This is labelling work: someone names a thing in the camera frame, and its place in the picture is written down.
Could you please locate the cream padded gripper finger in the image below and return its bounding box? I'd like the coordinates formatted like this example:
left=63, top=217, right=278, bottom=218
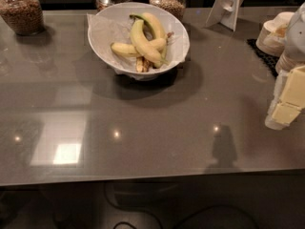
left=265, top=101, right=301, bottom=130
left=274, top=65, right=305, bottom=109

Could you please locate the white folded card stand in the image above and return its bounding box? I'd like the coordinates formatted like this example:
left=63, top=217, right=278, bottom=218
left=205, top=0, right=244, bottom=31

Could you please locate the left glass jar of grains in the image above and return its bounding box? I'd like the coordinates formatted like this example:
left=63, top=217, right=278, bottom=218
left=0, top=0, right=44, bottom=35

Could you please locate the brown spotted banana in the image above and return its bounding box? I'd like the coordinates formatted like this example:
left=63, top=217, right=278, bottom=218
left=136, top=57, right=151, bottom=73

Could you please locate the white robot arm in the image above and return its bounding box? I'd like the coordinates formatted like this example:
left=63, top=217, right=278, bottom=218
left=265, top=3, right=305, bottom=130

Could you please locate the right glass jar of grains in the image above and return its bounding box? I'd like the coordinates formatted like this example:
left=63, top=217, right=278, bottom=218
left=149, top=0, right=186, bottom=20

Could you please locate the white oval bowl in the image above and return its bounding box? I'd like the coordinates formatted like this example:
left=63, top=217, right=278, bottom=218
left=88, top=2, right=190, bottom=80

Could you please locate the white paper bowl liner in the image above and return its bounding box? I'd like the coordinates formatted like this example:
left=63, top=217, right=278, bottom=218
left=87, top=8, right=190, bottom=81

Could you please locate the black floor cable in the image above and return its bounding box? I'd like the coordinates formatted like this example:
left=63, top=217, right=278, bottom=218
left=103, top=180, right=261, bottom=229

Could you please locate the glass jar of grains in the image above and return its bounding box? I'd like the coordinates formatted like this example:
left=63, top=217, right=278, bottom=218
left=149, top=0, right=186, bottom=20
left=0, top=0, right=44, bottom=35

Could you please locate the black mesh mat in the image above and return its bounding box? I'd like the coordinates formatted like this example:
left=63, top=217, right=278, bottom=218
left=247, top=39, right=278, bottom=78

